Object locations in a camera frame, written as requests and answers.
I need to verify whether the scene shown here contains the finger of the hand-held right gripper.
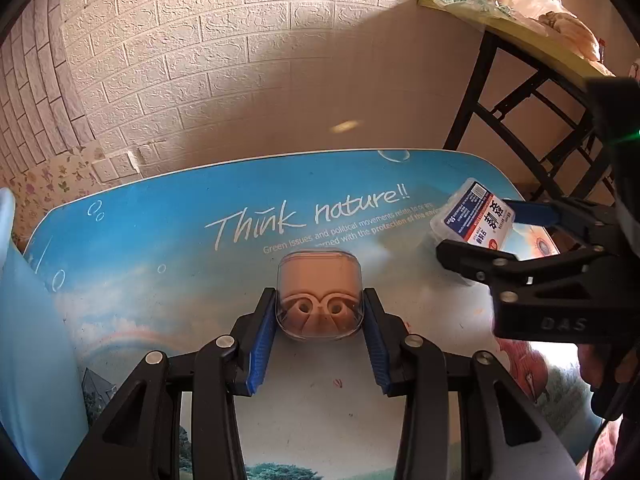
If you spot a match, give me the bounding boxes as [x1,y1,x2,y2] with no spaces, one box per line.
[501,197,622,249]
[436,238,614,292]

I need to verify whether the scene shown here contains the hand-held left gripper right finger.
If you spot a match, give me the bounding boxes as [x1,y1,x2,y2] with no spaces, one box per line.
[362,287,583,480]

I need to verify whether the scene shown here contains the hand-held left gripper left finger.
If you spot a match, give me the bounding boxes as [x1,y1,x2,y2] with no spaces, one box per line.
[62,287,278,480]

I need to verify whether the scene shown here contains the white plastic box with label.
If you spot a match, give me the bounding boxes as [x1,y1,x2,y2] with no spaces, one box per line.
[430,177,516,286]

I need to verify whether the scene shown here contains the pink earbud case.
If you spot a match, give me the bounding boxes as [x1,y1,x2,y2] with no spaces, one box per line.
[276,252,363,342]

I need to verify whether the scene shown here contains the light blue plastic container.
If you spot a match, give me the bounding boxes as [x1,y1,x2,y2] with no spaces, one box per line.
[0,187,91,480]

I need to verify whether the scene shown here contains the yellow side table black legs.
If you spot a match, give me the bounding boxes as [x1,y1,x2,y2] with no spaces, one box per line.
[417,0,618,206]

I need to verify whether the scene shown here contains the beige bread in bag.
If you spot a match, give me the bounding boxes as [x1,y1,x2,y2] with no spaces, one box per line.
[539,10,601,61]

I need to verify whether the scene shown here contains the clear plastic bag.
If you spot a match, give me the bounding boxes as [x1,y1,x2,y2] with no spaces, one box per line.
[525,0,571,21]

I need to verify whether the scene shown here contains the green printed plastic bag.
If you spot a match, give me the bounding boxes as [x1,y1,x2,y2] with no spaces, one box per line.
[429,0,516,18]

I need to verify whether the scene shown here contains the white wall socket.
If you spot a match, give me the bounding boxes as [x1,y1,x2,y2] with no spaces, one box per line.
[95,157,126,181]

